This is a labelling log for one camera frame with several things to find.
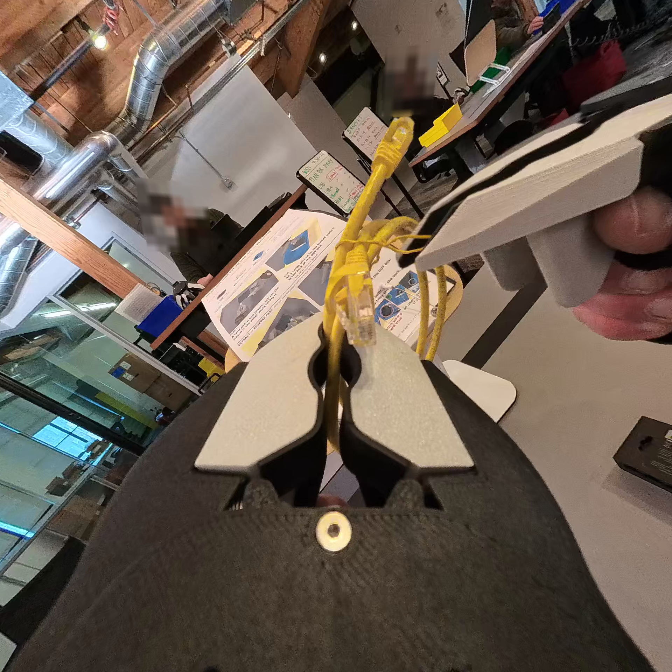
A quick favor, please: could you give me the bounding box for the person's right hand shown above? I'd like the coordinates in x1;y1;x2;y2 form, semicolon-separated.
572;186;672;342

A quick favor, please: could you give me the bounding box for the wooden board stand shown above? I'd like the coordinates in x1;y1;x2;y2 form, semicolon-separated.
463;21;512;89

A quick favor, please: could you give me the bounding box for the black ethernet switch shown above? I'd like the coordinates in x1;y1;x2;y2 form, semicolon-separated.
613;416;672;494

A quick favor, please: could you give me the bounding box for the red tote bag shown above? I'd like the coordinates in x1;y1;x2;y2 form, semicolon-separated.
563;41;628;108

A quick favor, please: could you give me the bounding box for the yellow plastic bin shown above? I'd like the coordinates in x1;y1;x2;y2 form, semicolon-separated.
418;103;463;148

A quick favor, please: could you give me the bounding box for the wooden pillar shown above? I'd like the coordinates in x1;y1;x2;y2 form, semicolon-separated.
0;178;145;300

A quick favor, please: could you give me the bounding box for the yellow ethernet cable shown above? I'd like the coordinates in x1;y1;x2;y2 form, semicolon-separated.
321;117;447;457

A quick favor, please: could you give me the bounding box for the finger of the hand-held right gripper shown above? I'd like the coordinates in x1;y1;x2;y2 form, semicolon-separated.
397;93;672;268
415;138;644;308

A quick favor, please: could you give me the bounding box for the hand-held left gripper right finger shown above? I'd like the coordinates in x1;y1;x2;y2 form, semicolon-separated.
340;330;476;508

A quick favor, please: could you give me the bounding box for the silver ventilation duct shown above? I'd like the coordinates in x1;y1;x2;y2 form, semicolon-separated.
0;0;232;316

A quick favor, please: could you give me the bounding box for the cardboard box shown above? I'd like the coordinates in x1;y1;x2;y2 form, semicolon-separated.
107;352;201;411

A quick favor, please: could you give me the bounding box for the white printed board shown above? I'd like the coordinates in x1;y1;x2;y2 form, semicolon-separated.
296;149;365;216
344;107;389;161

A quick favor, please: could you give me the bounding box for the printed instruction sheet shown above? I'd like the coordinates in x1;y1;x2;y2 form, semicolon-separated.
202;209;457;363

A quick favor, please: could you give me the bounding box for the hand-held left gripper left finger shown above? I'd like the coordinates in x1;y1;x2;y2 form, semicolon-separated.
194;321;329;507

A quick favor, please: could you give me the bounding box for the blue plastic bin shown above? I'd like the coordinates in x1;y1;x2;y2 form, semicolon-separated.
138;295;183;338

